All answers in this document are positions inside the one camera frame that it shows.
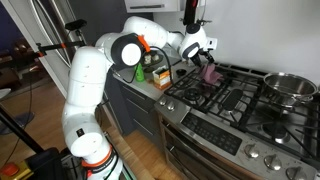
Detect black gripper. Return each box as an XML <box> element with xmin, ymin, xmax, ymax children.
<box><xmin>191</xmin><ymin>46</ymin><xmax>216</xmax><ymax>68</ymax></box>

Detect pink towel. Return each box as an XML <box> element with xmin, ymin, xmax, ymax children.
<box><xmin>198</xmin><ymin>63</ymin><xmax>224</xmax><ymax>85</ymax></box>

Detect large silver stove knob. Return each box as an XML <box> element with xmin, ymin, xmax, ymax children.
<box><xmin>285</xmin><ymin>165</ymin><xmax>308</xmax><ymax>180</ymax></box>
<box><xmin>244</xmin><ymin>143</ymin><xmax>261</xmax><ymax>160</ymax></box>
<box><xmin>263</xmin><ymin>154</ymin><xmax>283</xmax><ymax>172</ymax></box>

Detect black cast iron grate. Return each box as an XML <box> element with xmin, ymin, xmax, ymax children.
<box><xmin>199</xmin><ymin>69</ymin><xmax>265</xmax><ymax>132</ymax></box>
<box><xmin>164</xmin><ymin>63</ymin><xmax>234</xmax><ymax>113</ymax></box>
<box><xmin>240</xmin><ymin>74</ymin><xmax>320</xmax><ymax>162</ymax></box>

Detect hanging metal utensil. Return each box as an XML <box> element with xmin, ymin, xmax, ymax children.
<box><xmin>195</xmin><ymin>0</ymin><xmax>213</xmax><ymax>26</ymax></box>

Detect orange carton box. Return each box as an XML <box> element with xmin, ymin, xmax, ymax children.
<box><xmin>152</xmin><ymin>65</ymin><xmax>175</xmax><ymax>90</ymax></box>

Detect black oven mitt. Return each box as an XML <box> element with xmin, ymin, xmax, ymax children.
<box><xmin>182</xmin><ymin>0</ymin><xmax>199</xmax><ymax>26</ymax></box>

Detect green plastic bottle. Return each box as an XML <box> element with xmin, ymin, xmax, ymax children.
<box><xmin>133</xmin><ymin>63</ymin><xmax>146</xmax><ymax>83</ymax></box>

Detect stainless steel gas range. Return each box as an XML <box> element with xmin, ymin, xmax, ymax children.
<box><xmin>153</xmin><ymin>60</ymin><xmax>320</xmax><ymax>180</ymax></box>

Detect dark grey drawer cabinet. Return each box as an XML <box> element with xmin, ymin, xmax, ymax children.
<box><xmin>114</xmin><ymin>79</ymin><xmax>164</xmax><ymax>148</ymax></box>

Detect stainless steel pot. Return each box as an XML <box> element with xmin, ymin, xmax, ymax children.
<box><xmin>261</xmin><ymin>72</ymin><xmax>319</xmax><ymax>108</ymax></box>

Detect dark grey tall panel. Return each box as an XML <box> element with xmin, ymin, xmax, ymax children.
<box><xmin>68</xmin><ymin>0</ymin><xmax>155</xmax><ymax>134</ymax></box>

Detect stainless steel refrigerator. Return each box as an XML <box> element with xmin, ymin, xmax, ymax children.
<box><xmin>1</xmin><ymin>0</ymin><xmax>93</xmax><ymax>98</ymax></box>

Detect black equipment box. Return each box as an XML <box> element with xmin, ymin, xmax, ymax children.
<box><xmin>25</xmin><ymin>147</ymin><xmax>66</xmax><ymax>180</ymax></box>

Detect black tripod leg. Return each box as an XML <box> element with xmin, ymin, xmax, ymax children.
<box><xmin>0</xmin><ymin>103</ymin><xmax>45</xmax><ymax>154</ymax></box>

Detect yellow button box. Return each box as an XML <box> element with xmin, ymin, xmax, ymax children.
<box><xmin>0</xmin><ymin>159</ymin><xmax>34</xmax><ymax>180</ymax></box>

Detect red emergency stop button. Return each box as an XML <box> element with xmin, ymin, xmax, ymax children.
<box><xmin>0</xmin><ymin>162</ymin><xmax>20</xmax><ymax>178</ymax></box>

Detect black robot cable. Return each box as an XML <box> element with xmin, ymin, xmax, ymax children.
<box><xmin>114</xmin><ymin>46</ymin><xmax>175</xmax><ymax>85</ymax></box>

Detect white cabinet door long handle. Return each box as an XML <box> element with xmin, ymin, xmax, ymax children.
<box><xmin>124</xmin><ymin>0</ymin><xmax>186</xmax><ymax>14</ymax></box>

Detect black camera clamp arm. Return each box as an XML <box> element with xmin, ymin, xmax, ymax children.
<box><xmin>35</xmin><ymin>19</ymin><xmax>89</xmax><ymax>58</ymax></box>

